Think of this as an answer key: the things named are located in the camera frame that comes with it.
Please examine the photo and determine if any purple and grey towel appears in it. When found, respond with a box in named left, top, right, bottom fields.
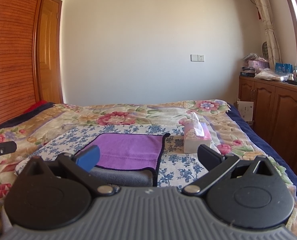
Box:
left=75, top=133, right=170, bottom=187

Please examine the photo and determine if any floral bed blanket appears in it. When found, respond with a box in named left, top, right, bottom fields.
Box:
left=0, top=100, right=297, bottom=236

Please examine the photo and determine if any pink floral tissue box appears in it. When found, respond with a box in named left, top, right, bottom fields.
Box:
left=183, top=112, right=212, bottom=154

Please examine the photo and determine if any blue floral white cloth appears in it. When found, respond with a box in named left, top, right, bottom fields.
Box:
left=15, top=125, right=223, bottom=188

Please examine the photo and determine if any red pillow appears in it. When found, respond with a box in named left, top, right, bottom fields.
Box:
left=23, top=100, right=48, bottom=114

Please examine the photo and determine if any white paper bag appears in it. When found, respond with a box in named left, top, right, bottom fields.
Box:
left=236, top=101, right=254, bottom=122

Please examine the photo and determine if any wooden cabinet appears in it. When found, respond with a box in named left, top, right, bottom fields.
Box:
left=238, top=76, right=297, bottom=153

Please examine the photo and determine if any navy blue bed sheet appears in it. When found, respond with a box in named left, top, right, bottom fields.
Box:
left=227, top=103, right=297, bottom=195

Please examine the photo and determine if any black box on cabinet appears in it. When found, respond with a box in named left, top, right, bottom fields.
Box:
left=240, top=72, right=255, bottom=77

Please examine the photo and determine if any wooden door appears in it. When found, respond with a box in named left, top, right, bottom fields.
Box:
left=37, top=0, right=63, bottom=103

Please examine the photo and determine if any clear plastic bag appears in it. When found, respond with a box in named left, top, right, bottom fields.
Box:
left=254, top=68, right=289, bottom=82

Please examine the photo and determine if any pink box on cabinet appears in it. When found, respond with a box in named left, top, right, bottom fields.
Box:
left=248, top=60, right=269, bottom=69

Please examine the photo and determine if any blue box on cabinet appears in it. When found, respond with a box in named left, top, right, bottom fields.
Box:
left=275, top=63, right=293, bottom=74

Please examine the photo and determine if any patterned beige curtain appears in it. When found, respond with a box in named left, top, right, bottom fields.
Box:
left=255, top=0, right=281, bottom=69

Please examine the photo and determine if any wooden slatted headboard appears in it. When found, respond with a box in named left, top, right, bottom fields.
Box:
left=0, top=0, right=42, bottom=124

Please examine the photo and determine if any white wall switch socket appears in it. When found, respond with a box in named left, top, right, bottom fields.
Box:
left=190, top=54, right=205, bottom=62

